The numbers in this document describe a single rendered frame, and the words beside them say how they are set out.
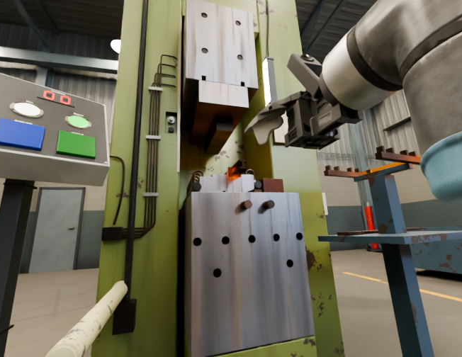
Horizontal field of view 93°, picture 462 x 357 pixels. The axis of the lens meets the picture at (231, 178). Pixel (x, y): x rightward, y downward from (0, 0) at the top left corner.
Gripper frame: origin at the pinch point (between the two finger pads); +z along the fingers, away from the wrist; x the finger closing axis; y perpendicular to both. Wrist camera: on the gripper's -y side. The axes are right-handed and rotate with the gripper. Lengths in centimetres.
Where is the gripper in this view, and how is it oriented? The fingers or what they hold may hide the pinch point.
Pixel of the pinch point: (276, 132)
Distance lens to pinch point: 50.5
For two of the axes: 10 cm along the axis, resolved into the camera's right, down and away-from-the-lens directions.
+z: -2.7, 2.4, 9.3
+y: 0.4, 9.7, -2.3
